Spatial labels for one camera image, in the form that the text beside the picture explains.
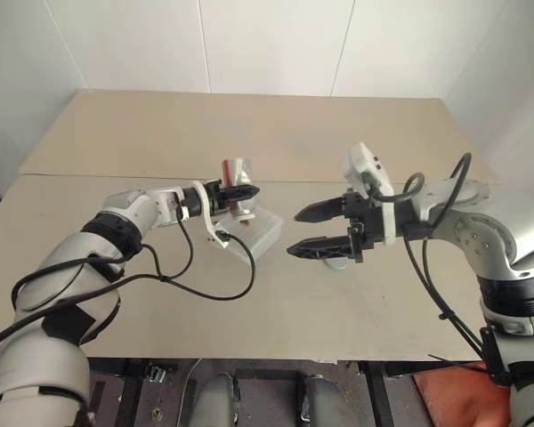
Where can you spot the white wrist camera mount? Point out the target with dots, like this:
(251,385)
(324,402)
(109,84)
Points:
(365,162)
(208,220)

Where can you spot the clear plastic box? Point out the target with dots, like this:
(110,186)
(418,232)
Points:
(267,231)

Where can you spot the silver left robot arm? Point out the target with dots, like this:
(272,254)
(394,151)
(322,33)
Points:
(67,258)

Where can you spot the silver jar lid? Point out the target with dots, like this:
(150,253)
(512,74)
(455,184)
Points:
(336,266)

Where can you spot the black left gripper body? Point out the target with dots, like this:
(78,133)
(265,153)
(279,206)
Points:
(216,198)

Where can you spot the clear jar with red label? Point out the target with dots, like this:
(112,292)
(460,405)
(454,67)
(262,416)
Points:
(238,171)

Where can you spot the dark rounded grey shape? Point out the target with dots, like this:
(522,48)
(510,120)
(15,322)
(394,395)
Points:
(320,400)

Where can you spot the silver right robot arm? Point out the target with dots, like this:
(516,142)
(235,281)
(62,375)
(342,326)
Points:
(489,236)

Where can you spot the small metal clamp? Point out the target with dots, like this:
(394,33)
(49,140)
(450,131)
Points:
(160,371)

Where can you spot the orange cushion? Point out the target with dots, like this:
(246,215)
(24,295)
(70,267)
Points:
(458,396)

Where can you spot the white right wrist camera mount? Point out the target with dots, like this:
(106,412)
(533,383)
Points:
(365,162)

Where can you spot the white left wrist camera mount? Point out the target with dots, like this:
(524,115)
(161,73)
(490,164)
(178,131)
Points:
(208,220)

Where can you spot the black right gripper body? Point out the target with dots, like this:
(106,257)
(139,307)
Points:
(369,222)

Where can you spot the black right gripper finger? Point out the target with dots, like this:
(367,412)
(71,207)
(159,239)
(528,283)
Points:
(325,248)
(325,211)

